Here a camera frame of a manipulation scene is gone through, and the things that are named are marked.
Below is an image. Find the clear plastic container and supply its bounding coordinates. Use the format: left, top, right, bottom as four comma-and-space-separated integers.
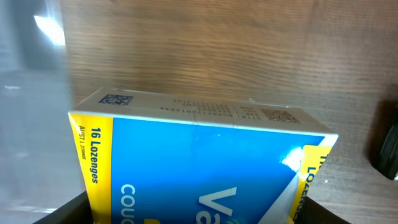
1, 0, 84, 223

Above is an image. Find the blue yellow lozenge box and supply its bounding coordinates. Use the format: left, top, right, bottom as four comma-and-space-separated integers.
68, 88, 338, 224

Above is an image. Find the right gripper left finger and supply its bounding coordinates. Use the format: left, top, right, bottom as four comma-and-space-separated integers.
33, 191, 93, 224

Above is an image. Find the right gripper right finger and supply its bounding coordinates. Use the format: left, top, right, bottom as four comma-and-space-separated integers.
294, 197, 349, 224

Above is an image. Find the dark green small box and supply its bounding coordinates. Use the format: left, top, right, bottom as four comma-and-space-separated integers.
369, 100, 397, 182

